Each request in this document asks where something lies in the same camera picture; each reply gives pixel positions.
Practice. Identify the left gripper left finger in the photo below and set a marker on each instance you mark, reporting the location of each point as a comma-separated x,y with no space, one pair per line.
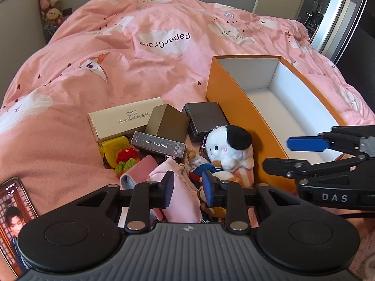
144,197

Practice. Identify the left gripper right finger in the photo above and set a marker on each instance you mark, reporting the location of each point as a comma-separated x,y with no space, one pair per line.
230,196

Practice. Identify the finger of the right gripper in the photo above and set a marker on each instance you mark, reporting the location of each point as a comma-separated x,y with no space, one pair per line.
345,139
296,167

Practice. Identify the pink wallet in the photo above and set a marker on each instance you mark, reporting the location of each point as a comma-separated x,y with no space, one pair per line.
138,173

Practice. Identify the pink fabric pouch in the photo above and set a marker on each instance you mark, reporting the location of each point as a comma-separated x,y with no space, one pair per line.
184,206

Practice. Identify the brown sailor dog plush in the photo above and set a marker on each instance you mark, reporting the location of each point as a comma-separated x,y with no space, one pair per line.
206,177

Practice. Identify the red orange crochet fruit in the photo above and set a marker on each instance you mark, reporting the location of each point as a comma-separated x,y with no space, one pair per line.
126,159

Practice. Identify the white black dog plush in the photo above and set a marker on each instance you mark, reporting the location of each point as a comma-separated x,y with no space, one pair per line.
232,146

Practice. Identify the photo card box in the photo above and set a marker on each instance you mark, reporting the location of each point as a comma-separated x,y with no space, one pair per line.
158,145

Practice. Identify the yellow round case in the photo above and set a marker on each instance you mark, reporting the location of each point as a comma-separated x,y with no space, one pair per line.
110,149

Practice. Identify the olive brown small box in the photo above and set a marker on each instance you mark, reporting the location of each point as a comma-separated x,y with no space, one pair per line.
169,123

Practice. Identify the cream glasses case box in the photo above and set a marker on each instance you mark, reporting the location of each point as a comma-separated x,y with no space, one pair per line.
122,120

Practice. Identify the dark grey box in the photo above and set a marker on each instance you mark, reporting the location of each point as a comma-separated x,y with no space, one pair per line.
204,116

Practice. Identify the orange cardboard storage box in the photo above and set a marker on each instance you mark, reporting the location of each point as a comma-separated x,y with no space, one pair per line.
271,99

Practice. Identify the smartphone with video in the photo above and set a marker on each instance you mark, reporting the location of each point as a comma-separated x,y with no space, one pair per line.
16,211

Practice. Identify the pink printed duvet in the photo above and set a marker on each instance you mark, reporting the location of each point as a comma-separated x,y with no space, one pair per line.
113,52

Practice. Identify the stuffed toy pile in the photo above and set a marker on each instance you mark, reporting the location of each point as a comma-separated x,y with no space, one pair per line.
51,14

